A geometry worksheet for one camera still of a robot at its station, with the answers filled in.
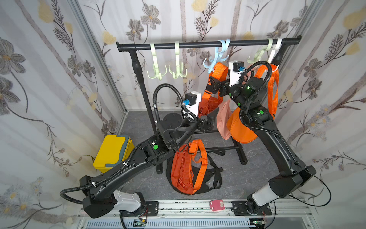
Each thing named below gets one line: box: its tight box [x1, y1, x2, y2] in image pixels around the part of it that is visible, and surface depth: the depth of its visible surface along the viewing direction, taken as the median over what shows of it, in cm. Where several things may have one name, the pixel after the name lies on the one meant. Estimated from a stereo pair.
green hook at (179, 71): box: [168, 41, 188, 79], surface depth 54 cm
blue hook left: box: [203, 39, 231, 74], surface depth 51 cm
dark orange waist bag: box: [198, 62, 229, 117], surface depth 61 cm
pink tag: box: [209, 199, 226, 212], surface depth 76 cm
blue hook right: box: [209, 38, 231, 65], surface depth 53 cm
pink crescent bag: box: [216, 98, 232, 141], surface depth 82 cm
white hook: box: [267, 38, 283, 64], surface depth 55 cm
